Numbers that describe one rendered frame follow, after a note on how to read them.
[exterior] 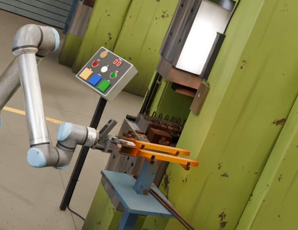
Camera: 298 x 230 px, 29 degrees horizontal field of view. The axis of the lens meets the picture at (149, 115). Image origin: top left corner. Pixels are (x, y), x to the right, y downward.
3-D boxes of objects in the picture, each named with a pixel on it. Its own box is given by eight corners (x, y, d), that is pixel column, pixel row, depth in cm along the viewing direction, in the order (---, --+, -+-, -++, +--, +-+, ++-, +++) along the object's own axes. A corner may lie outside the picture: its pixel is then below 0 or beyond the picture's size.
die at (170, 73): (166, 80, 330) (172, 65, 328) (155, 70, 348) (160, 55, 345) (226, 98, 347) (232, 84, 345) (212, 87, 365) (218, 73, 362)
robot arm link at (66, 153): (41, 162, 267) (50, 138, 264) (58, 160, 277) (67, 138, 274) (55, 172, 263) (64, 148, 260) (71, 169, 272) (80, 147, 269)
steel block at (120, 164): (115, 210, 335) (142, 143, 324) (100, 180, 368) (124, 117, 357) (196, 225, 358) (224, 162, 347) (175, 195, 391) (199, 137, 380)
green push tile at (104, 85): (103, 91, 372) (111, 83, 373) (96, 87, 377) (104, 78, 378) (104, 93, 373) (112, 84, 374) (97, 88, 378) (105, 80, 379)
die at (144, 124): (144, 134, 339) (149, 122, 337) (134, 122, 356) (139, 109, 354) (204, 149, 356) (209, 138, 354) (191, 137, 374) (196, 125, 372)
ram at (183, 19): (180, 72, 316) (208, 3, 306) (157, 53, 350) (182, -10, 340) (242, 91, 333) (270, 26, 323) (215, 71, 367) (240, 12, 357)
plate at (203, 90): (195, 114, 314) (207, 86, 310) (189, 108, 322) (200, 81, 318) (198, 115, 315) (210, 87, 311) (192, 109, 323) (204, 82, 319)
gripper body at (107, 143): (109, 150, 281) (87, 145, 275) (114, 133, 280) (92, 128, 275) (115, 154, 275) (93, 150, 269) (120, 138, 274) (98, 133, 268)
